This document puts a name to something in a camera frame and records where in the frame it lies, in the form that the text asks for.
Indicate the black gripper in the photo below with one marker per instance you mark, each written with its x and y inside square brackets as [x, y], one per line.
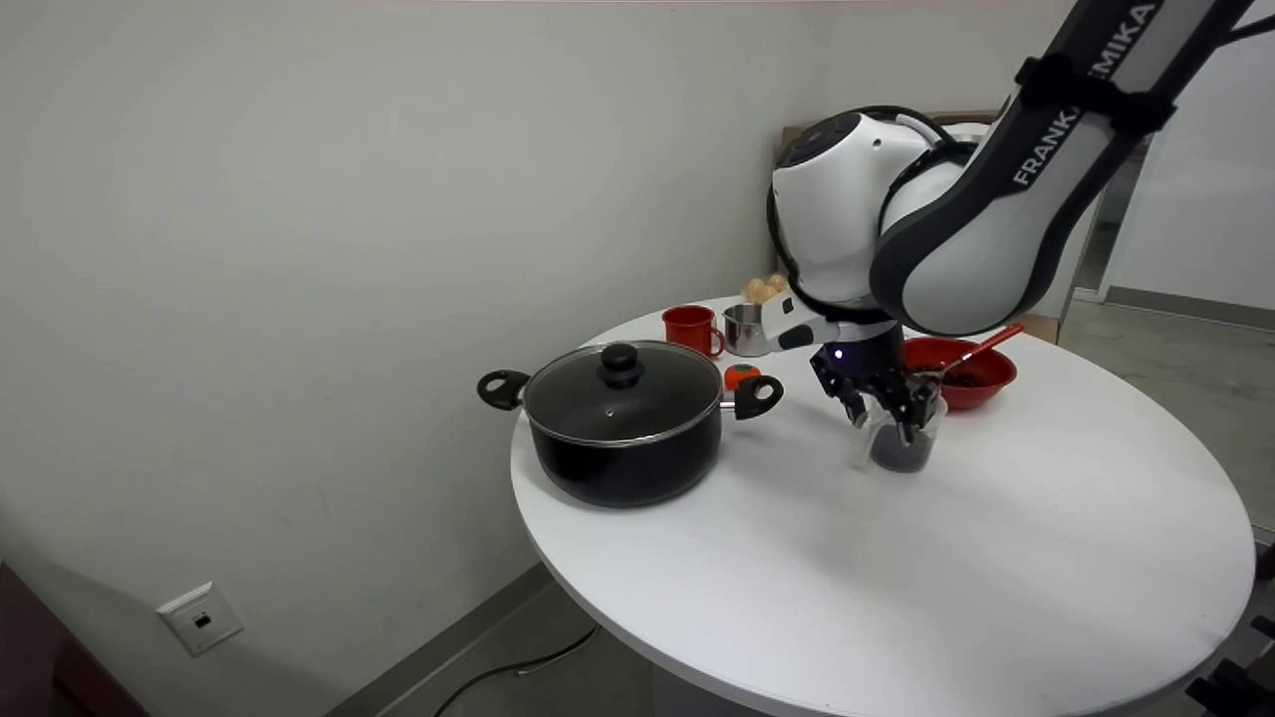
[868, 377]

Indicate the clear plastic measuring jar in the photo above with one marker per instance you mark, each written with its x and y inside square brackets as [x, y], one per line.
[916, 413]

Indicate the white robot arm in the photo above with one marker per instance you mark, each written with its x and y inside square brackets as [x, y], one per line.
[884, 220]

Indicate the red plastic bowl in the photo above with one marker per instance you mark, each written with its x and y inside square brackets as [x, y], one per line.
[961, 385]

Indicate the red spoon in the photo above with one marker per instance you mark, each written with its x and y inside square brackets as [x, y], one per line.
[981, 348]

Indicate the toy tomato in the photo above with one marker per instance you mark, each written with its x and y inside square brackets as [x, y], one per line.
[738, 377]

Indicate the steel measuring cup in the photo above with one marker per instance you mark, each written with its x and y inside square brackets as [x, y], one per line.
[742, 332]

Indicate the right wooden shaker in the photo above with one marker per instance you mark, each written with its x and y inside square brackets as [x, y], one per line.
[775, 289]

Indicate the wooden shaker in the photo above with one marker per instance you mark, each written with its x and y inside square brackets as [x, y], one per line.
[755, 291]
[775, 289]

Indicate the left wooden shaker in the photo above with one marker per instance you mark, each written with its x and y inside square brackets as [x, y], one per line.
[755, 291]

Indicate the red mug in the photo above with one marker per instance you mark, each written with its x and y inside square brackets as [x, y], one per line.
[694, 329]

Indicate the glass pot lid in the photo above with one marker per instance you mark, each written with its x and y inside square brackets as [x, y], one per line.
[579, 389]

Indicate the black cooking pot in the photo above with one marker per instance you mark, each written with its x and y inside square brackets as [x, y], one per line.
[644, 465]

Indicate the white wall socket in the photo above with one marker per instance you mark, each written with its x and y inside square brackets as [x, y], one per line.
[200, 619]

